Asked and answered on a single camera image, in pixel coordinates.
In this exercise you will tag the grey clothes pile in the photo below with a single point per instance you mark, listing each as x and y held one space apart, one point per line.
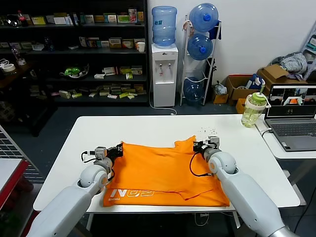
294 61

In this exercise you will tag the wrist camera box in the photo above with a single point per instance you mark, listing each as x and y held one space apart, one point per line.
214 142
100 153

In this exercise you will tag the open brown cardboard box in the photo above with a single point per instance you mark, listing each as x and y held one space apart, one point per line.
274 72

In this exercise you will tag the small orange cardboard box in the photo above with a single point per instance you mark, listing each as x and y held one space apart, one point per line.
240 106

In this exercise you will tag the orange t-shirt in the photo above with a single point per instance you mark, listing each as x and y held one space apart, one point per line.
160 177

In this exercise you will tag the grey plastic bag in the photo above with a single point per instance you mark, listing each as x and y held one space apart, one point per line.
220 89

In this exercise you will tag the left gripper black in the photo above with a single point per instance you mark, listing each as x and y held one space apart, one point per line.
112 152

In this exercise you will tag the black tripod stand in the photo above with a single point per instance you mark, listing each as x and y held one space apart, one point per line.
212 71

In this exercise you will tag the blue cloth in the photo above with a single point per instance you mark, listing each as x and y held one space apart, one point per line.
215 31

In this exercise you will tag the red edged cart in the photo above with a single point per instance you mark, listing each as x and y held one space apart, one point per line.
12 177

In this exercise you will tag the white yellow medicine box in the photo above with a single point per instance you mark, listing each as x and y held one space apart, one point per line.
135 43

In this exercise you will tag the clear plastic bottle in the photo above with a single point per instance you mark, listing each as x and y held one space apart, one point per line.
18 56

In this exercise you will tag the green striped medicine box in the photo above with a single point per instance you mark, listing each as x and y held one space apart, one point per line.
123 19

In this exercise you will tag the lime green box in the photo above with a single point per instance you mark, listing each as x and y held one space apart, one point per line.
124 95

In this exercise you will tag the beige medicine box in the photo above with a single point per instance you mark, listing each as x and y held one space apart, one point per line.
115 43

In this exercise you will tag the blue water jug with label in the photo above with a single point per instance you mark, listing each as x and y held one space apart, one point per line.
164 26

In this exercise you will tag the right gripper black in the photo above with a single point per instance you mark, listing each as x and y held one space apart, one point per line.
203 147

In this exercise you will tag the white red medicine box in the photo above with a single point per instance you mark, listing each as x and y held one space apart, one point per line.
110 71

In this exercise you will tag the dark blue bottle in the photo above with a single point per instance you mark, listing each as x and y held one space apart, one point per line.
49 45

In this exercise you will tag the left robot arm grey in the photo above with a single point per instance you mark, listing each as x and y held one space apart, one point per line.
64 209

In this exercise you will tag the orange picture box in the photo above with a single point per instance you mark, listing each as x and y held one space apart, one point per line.
93 43

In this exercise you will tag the grey laptop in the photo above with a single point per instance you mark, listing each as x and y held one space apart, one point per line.
291 128

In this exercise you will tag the small flat white box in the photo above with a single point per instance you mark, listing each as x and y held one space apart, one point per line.
112 96

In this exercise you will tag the glass bowl with green items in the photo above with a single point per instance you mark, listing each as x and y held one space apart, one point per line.
74 71

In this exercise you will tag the tall brown white box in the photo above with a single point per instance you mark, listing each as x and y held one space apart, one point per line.
83 41

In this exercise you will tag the white paper cup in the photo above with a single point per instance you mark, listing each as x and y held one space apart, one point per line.
141 47

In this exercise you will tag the white flat carton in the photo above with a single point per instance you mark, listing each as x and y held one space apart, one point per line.
60 21

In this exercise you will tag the blue white bag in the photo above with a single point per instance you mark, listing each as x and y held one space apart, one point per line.
254 82

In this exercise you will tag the white water dispenser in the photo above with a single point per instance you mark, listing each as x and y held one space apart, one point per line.
164 81

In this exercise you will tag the long green box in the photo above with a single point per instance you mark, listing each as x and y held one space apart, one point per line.
77 95

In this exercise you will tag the small yellow cardboard box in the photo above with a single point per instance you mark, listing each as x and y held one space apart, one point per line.
220 98

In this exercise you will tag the clear glass bowl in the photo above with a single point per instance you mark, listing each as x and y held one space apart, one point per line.
11 21

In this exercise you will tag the black shelving unit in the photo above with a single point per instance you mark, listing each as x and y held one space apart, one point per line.
74 51

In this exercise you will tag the pink cloth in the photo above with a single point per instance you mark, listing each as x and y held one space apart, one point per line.
185 25

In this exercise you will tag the green lidded drinking bottle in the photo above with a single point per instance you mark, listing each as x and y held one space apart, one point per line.
252 111

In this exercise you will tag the red yellow medicine box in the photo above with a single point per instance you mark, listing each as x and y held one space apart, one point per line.
128 44

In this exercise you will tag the orange small carton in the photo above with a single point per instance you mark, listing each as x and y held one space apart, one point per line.
140 17

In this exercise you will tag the white carton green edge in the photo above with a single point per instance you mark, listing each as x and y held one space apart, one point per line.
64 94

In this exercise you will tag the white metal jug rack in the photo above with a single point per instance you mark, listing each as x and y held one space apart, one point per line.
183 66

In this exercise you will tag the yellow flat carton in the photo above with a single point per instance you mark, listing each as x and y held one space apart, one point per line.
39 20

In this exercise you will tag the white tape roll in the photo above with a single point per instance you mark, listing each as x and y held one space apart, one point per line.
8 68

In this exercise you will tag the cardboard box with flaps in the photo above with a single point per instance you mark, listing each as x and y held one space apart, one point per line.
233 92

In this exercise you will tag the yellow green medicine box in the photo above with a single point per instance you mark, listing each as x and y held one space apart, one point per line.
125 70

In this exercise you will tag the bright green small box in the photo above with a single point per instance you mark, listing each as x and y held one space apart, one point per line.
129 76

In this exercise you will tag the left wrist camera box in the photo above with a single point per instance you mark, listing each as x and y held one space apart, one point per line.
100 153

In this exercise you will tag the pink tall carton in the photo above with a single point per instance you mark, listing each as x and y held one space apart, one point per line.
132 16

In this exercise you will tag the white ladder shelf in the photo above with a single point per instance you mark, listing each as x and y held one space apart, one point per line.
310 49

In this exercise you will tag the cola bottle red cap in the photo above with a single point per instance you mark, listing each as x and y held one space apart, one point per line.
21 19

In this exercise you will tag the teal white medicine box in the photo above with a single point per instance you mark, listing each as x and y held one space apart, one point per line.
110 19

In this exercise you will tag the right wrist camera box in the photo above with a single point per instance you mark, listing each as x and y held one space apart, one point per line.
214 142

